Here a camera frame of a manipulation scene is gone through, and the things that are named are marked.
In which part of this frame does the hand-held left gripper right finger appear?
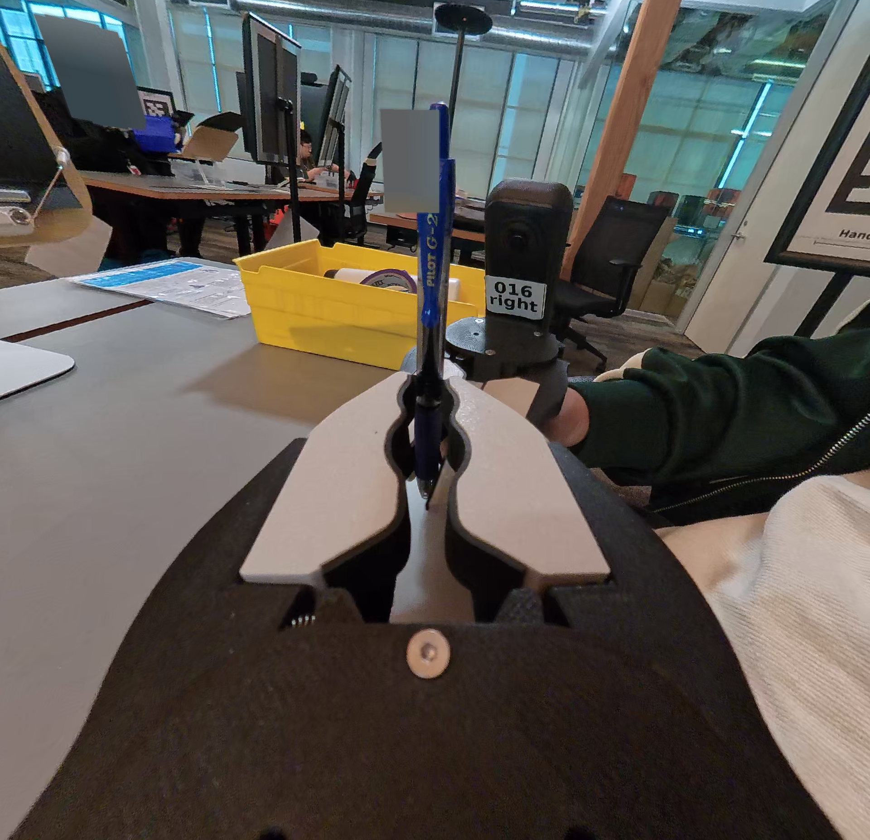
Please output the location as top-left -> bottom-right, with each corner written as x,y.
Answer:
445,377 -> 611,623

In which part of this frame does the white monitor stand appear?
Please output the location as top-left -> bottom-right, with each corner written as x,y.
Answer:
0,340 -> 76,401

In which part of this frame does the blue plastic object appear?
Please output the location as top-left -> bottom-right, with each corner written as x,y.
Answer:
132,87 -> 183,153

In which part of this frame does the yellow plastic bin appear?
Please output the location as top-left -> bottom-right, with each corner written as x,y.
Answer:
233,238 -> 487,371

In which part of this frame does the framed marker sign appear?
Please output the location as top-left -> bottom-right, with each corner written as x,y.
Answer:
764,82 -> 870,338

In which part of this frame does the brown cardboard box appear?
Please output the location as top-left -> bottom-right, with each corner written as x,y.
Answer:
639,256 -> 701,318

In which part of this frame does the bundle of silver ducts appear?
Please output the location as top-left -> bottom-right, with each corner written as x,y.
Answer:
231,0 -> 613,59

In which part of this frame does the black disc on pole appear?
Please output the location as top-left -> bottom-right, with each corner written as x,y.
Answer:
434,3 -> 493,107

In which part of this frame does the white blue printed sheet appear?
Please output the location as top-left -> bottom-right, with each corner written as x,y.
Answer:
68,257 -> 252,319

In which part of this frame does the black standing monitor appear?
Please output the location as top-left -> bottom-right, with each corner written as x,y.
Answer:
241,12 -> 303,164
319,65 -> 353,168

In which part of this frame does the black mesh office chair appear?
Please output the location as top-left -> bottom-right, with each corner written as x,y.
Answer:
551,196 -> 672,372

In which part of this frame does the grey desk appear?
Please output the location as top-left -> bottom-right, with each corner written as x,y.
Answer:
0,259 -> 477,834

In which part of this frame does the brown wooden table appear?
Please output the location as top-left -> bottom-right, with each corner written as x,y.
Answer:
78,170 -> 382,256
367,204 -> 490,263

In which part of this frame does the blue pen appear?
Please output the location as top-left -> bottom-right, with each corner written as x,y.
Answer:
411,102 -> 458,511

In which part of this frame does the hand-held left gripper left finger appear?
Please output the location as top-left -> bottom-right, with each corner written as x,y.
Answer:
239,371 -> 417,623

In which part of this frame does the black vertical pole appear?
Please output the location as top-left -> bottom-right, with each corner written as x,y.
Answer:
275,99 -> 303,243

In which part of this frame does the person's right hand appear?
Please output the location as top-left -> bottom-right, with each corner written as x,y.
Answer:
547,385 -> 591,448

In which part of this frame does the wooden pillar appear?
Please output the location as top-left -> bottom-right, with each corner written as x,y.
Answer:
564,0 -> 691,256

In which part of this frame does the white paper roll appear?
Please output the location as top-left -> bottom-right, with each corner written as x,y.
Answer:
323,267 -> 463,304

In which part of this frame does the person's right forearm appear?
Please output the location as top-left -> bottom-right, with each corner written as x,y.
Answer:
567,327 -> 870,508

